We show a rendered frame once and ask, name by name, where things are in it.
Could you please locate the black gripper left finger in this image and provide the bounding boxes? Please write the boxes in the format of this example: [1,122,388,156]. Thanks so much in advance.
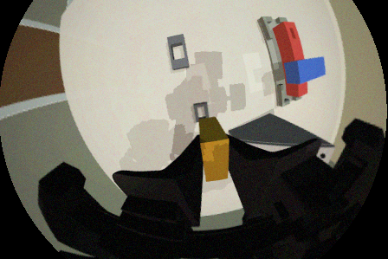
[112,135,204,227]

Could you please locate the yellow block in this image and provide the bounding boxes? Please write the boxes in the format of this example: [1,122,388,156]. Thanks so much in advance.
[198,117,230,182]

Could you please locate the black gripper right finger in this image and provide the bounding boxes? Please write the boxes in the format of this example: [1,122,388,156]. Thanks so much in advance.
[226,134,321,218]

